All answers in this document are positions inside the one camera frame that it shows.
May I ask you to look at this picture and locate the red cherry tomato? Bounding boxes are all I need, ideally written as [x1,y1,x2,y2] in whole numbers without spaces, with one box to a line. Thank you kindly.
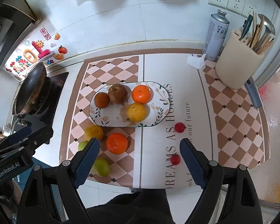
[170,154,181,166]
[174,122,186,133]

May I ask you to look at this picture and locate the checkered printed counter mat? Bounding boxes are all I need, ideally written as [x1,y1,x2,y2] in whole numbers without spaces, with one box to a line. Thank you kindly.
[60,53,270,189]

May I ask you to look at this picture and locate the small brown round fruit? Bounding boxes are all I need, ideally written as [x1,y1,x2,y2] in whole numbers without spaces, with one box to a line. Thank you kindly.
[94,93,110,109]

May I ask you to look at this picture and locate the wooden chopsticks bundle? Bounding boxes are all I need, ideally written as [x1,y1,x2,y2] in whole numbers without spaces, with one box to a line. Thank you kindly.
[247,13,274,55]

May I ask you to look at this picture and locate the cream utensil holder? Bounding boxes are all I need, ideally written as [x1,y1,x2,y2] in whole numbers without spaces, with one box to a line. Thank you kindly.
[215,30,264,90]

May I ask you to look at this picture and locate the blue handled knife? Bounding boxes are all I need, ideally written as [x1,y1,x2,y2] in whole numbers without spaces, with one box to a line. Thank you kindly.
[244,77,262,109]

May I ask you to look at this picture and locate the orange tangerine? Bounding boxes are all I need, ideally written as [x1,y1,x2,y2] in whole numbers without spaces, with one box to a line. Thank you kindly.
[131,85,151,104]
[106,133,128,155]

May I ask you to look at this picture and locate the black frying pan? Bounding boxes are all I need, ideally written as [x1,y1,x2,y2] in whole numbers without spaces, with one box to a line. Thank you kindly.
[12,62,48,116]

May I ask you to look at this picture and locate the floral oval ceramic plate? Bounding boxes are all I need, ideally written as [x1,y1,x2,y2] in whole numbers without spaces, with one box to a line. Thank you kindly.
[89,81,170,127]

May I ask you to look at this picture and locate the small yellow lemon fruit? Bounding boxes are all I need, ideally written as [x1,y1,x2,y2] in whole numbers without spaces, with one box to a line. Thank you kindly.
[84,124,104,142]

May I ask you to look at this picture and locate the silver spray can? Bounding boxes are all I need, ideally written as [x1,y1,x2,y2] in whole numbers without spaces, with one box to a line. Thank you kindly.
[203,9,230,61]

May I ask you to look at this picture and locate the dark brown round fruit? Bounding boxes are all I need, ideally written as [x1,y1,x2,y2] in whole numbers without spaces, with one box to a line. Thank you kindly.
[108,84,128,104]

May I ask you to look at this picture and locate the green fruit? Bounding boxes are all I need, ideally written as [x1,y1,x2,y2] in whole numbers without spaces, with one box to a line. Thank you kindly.
[78,141,88,151]
[91,158,111,178]

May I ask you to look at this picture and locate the orange tangerine on plate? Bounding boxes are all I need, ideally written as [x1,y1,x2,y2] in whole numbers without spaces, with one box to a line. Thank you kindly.
[131,85,151,104]

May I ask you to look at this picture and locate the white wall socket strip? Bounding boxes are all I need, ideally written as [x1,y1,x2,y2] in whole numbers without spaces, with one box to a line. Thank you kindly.
[208,0,257,17]

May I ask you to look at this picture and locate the colourful wall stickers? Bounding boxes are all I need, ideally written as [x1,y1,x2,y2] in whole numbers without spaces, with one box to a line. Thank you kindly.
[3,27,68,81]

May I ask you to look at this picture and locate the large yellow orange fruit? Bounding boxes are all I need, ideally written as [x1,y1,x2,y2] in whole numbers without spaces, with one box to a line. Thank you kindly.
[127,103,147,122]

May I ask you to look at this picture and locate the white crumpled tissue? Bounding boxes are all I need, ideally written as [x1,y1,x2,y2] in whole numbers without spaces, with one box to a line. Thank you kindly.
[187,54,206,70]

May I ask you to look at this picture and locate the black gas stove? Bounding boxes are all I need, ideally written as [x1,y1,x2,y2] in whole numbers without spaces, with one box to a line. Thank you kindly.
[12,72,69,133]

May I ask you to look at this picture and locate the steel ladle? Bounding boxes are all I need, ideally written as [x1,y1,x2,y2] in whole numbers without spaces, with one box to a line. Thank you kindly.
[253,14,276,52]

